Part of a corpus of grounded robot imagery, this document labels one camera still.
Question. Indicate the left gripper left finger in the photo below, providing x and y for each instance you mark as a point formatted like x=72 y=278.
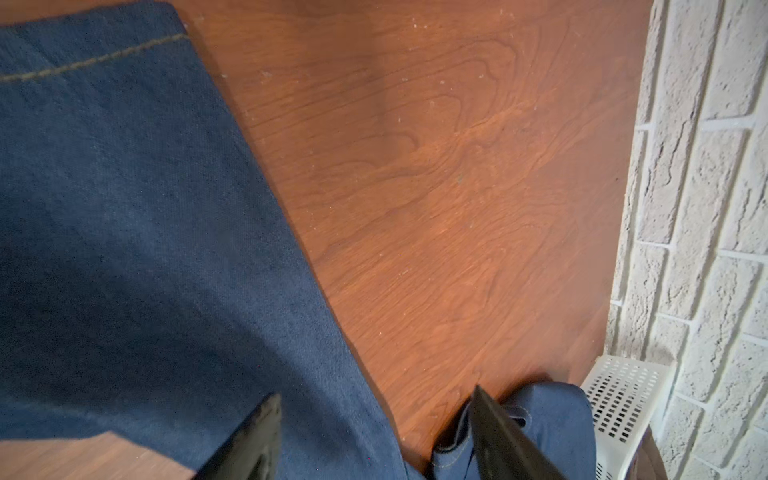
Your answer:
x=252 y=451

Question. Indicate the white plastic laundry basket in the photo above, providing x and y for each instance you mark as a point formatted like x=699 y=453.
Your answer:
x=626 y=397

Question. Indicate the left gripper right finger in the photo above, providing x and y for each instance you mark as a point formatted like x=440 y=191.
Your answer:
x=500 y=447

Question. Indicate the blue denim jeans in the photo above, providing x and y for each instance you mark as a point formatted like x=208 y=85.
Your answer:
x=362 y=205

